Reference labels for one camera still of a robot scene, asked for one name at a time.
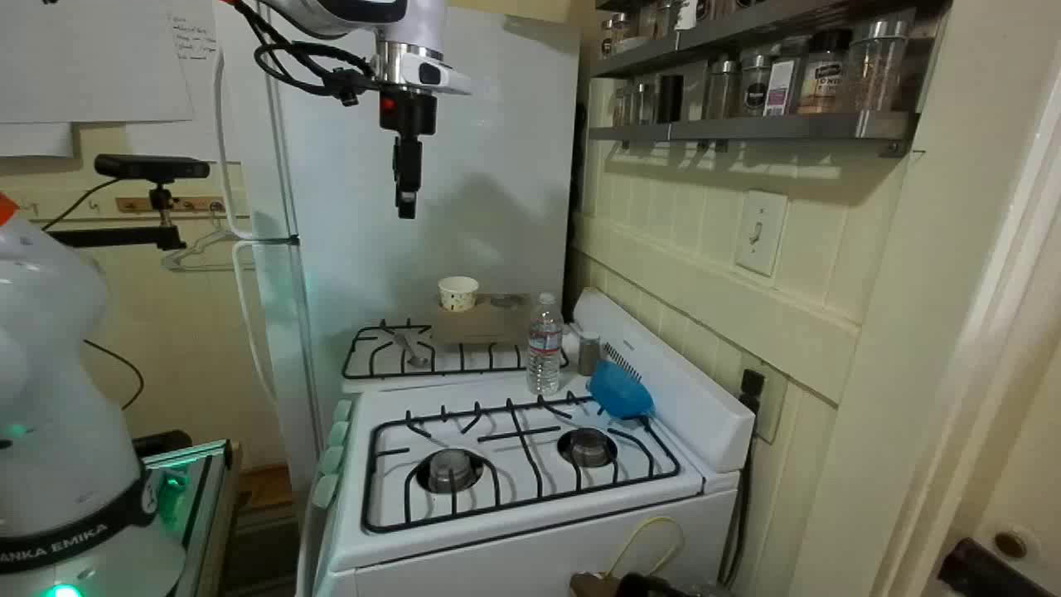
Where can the white light switch plate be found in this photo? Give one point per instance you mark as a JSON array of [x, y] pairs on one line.
[[762, 232]]

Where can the white paper cup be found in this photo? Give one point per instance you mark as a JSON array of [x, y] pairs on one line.
[[458, 292]]

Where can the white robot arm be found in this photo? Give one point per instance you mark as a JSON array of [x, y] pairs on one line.
[[78, 504]]

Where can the spice jar with silver lid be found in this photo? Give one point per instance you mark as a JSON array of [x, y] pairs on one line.
[[880, 63]]

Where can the blue plastic bowl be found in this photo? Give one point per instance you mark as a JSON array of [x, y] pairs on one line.
[[620, 393]]

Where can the robot control box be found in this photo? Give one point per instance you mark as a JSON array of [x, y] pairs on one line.
[[198, 503]]

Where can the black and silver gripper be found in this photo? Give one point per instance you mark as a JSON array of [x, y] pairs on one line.
[[408, 85]]

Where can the black camera on stand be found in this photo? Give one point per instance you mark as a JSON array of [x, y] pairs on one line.
[[162, 172]]

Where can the grey wall spice shelf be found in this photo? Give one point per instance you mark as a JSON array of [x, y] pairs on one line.
[[730, 71]]

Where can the brown spice jar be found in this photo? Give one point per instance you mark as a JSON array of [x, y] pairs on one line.
[[824, 76]]

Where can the cardboard box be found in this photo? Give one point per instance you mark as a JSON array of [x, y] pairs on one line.
[[494, 321]]

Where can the white refrigerator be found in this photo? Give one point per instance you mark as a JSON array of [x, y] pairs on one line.
[[323, 232]]

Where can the black rear stove grate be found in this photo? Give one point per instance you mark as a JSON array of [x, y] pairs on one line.
[[408, 350]]

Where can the clear plastic water bottle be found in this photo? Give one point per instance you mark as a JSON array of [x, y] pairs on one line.
[[545, 345]]

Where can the black front stove grate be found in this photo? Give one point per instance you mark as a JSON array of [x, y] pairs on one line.
[[484, 460]]

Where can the black stove grate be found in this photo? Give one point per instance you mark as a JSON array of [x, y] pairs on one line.
[[408, 350], [484, 460]]

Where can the white gas stove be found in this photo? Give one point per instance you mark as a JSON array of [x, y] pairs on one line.
[[672, 531]]

